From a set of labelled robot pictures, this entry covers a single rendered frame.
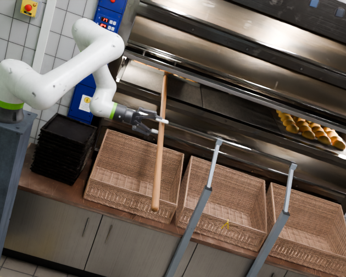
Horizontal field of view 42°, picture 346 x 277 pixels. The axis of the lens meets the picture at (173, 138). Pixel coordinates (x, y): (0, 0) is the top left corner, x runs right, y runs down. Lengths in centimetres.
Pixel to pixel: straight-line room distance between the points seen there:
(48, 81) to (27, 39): 116
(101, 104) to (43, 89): 61
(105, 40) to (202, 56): 97
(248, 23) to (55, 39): 119
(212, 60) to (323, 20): 71
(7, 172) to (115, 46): 72
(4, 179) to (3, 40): 119
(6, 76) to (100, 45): 41
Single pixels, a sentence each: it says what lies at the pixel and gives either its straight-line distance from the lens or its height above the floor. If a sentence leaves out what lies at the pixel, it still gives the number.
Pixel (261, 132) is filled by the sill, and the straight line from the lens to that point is 305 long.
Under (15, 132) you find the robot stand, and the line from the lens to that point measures 195.
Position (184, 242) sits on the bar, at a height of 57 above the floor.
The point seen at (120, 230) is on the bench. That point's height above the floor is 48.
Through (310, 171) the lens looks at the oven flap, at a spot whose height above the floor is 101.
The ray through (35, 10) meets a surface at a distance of 285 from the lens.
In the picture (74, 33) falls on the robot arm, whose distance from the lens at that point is 213.
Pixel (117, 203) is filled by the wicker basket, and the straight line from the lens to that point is 271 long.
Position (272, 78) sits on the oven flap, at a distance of 294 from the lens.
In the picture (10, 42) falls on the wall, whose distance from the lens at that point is 302.
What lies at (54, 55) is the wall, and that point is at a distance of 295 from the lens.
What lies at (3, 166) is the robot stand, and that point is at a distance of 206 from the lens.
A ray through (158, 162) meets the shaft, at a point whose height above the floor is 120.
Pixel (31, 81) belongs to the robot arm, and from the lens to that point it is 184.
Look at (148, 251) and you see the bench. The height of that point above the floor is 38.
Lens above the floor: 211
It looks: 23 degrees down
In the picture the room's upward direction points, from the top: 21 degrees clockwise
